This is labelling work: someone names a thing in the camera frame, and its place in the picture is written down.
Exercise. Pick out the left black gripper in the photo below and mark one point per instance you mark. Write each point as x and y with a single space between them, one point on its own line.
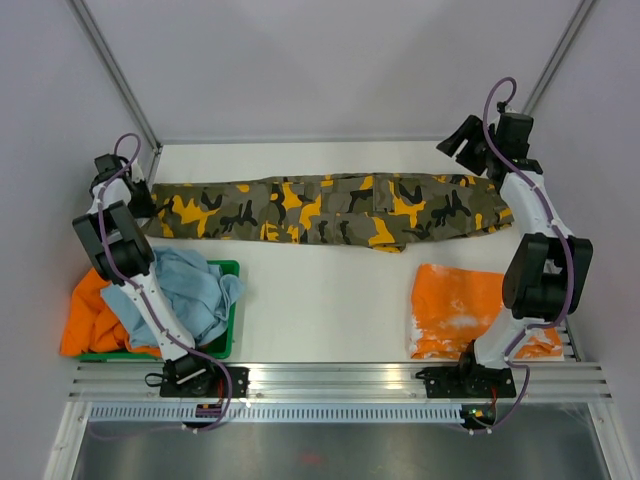
148 209

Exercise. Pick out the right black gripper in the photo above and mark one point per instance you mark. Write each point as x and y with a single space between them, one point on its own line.
473 130

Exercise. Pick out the camouflage trousers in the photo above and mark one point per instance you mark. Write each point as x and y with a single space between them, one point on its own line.
380 211

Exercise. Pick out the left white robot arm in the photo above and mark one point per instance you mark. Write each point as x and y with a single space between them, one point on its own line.
119 252

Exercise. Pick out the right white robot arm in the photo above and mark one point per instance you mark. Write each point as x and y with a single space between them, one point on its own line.
545 279

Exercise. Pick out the folded orange trousers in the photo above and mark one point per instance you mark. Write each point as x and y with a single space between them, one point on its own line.
450 307

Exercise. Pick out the light blue garment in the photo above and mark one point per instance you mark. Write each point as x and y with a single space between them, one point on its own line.
202 295

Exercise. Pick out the orange garment in bin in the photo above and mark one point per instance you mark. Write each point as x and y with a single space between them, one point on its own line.
92 327

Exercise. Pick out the green plastic bin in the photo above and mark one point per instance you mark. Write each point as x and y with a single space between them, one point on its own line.
104 325

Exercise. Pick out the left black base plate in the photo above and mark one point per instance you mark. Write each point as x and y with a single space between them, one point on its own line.
194 377

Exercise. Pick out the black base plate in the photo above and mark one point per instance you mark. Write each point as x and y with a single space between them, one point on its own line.
194 377
467 382

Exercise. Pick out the white slotted cable duct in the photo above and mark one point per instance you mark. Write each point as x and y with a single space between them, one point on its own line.
278 413

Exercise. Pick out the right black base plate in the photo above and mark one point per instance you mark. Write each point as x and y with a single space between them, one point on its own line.
467 382

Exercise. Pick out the aluminium rail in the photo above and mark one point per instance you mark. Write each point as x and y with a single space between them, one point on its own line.
553 382

